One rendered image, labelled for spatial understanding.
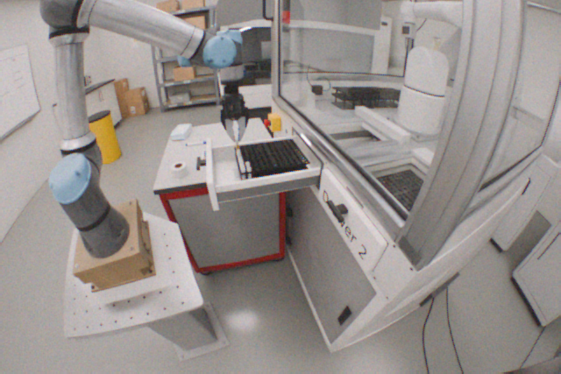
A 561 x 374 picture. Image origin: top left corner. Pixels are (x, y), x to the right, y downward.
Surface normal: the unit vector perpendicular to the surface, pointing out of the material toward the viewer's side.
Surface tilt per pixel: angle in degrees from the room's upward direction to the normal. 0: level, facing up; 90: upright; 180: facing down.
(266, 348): 0
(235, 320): 0
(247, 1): 90
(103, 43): 90
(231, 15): 90
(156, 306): 0
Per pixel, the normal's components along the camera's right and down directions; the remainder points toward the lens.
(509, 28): -0.96, 0.15
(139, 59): 0.18, 0.53
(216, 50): 0.61, 0.43
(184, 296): 0.00, -0.84
